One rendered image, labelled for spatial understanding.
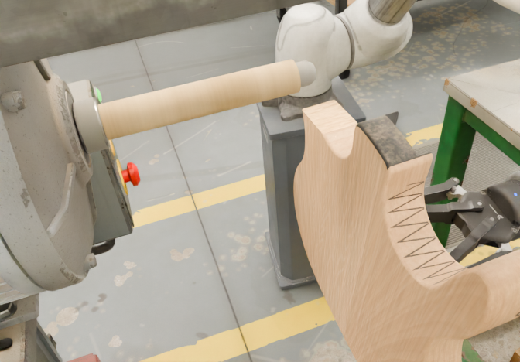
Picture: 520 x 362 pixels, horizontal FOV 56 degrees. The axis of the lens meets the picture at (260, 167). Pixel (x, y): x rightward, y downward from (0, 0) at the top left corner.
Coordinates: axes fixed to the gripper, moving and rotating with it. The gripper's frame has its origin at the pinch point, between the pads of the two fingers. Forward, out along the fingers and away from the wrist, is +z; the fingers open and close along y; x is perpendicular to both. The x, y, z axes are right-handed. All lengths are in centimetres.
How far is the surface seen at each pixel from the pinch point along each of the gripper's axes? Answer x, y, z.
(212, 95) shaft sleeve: 24.8, 7.9, 17.6
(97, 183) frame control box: -0.2, 24.4, 32.3
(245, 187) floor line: -119, 108, -13
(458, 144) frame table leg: -27, 31, -41
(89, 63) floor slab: -145, 263, 45
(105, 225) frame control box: -8.2, 23.1, 33.4
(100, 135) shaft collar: 24.4, 6.9, 27.6
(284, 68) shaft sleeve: 25.2, 8.6, 10.5
